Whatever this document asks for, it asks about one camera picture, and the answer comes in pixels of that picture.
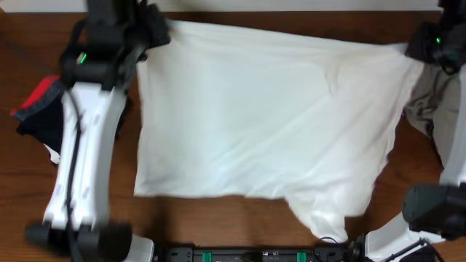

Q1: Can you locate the white printed t-shirt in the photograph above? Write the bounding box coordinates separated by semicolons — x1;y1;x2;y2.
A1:
134;20;424;242

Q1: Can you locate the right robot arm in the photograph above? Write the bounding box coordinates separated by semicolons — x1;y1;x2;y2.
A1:
344;0;465;261

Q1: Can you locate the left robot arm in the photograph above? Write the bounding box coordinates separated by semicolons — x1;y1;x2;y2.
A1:
25;1;170;261

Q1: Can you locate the grey garment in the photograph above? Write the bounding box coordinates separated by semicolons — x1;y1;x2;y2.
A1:
404;65;461;165

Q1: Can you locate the red folded garment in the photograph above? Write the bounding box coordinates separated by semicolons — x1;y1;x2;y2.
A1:
10;75;60;116

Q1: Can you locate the black folded garment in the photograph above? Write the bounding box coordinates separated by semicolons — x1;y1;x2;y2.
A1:
13;79;127;159

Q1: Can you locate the white green folded garment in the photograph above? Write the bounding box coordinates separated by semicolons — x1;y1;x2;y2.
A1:
44;144;60;164

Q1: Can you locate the black mounting rail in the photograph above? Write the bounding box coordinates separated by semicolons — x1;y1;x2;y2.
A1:
151;237;368;262

